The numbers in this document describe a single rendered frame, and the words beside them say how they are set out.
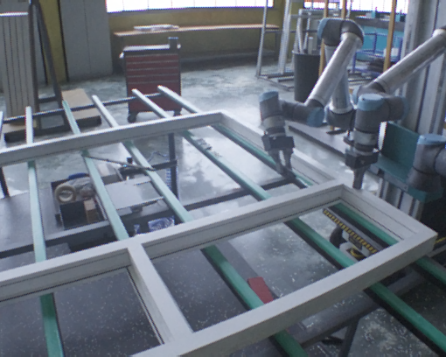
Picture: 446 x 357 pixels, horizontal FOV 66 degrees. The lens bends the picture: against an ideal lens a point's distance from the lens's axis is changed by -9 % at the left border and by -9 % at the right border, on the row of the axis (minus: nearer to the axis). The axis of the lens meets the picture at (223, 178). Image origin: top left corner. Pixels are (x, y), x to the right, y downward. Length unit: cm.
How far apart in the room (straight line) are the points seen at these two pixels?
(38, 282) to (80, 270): 12
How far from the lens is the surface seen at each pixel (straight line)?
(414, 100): 234
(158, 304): 95
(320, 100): 170
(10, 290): 116
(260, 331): 93
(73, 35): 823
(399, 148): 234
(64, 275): 115
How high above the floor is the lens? 161
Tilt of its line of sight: 27 degrees down
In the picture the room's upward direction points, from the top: straight up
